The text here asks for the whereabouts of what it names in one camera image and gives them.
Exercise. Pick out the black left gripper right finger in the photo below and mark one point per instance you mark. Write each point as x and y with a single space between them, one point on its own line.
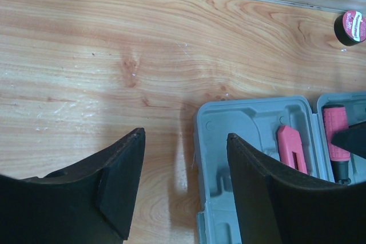
278 204

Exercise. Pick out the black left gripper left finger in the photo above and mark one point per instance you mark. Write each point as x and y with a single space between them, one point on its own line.
91 201

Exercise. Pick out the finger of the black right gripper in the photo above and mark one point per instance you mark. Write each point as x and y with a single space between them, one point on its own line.
352 139

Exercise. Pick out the pink black utility knife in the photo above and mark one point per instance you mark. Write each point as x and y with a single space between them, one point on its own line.
291 149

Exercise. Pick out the grey plastic tool case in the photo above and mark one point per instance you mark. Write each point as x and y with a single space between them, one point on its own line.
257 122

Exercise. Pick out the red black tape roll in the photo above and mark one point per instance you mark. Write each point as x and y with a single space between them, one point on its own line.
349 28

